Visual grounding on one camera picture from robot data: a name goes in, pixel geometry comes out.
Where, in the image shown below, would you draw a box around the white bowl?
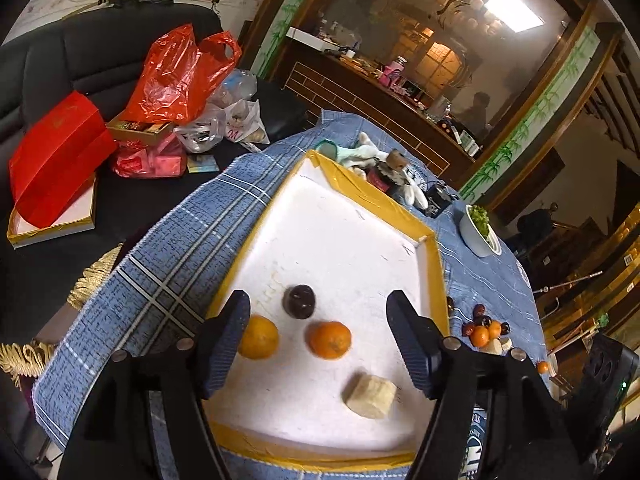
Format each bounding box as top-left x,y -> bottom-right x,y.
459,204 -> 502,258

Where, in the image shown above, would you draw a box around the white glove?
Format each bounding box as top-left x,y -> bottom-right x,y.
397,169 -> 431,209

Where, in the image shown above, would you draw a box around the open cardboard snack box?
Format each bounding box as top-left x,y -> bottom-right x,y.
107,112 -> 176,143

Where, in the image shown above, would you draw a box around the clear plastic bag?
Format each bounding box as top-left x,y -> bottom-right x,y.
174,117 -> 228,153

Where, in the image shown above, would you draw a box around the red gift box lid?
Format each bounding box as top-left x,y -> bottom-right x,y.
9,91 -> 118,228

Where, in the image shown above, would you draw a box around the small printed booklet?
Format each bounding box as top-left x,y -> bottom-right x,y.
186,154 -> 219,175

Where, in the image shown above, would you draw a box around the green grapes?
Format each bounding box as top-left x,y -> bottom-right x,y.
467,205 -> 493,238

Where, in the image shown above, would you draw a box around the black leather sofa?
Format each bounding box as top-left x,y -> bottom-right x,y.
0,7 -> 311,341

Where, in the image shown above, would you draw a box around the blue plaid tablecloth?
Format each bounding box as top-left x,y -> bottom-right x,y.
32,110 -> 556,480

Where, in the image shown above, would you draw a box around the dark red small box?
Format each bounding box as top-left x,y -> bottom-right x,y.
367,169 -> 396,192

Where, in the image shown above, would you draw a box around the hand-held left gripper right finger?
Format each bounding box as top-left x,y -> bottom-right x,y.
386,290 -> 596,480

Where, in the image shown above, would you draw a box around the white foam tray yellow-taped rim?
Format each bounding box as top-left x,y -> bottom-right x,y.
202,149 -> 451,466

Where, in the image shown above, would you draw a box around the brown brick counter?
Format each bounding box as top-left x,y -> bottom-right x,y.
280,40 -> 483,176

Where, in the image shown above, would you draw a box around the ceiling light panel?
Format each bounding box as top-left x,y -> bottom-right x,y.
484,0 -> 545,36

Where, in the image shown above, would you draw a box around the small black box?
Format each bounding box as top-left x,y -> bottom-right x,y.
424,184 -> 453,219

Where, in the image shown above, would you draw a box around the long white box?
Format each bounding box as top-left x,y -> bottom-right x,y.
286,26 -> 321,50

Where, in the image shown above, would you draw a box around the white plush toy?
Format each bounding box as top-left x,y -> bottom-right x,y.
325,131 -> 386,171

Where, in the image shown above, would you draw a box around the pink red plastic bag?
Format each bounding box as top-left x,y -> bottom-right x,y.
111,132 -> 188,179

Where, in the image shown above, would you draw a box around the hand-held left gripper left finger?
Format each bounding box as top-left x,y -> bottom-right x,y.
57,290 -> 251,480

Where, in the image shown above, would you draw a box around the white gift box gold edge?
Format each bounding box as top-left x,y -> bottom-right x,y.
6,172 -> 97,247

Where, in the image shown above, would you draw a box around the large orange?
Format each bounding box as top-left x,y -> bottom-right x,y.
238,315 -> 279,360
306,321 -> 352,360

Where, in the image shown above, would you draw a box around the gold tassel fringe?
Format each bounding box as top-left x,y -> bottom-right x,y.
67,244 -> 125,309
0,341 -> 56,388

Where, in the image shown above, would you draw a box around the white plastic bag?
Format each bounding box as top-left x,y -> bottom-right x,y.
222,99 -> 271,145

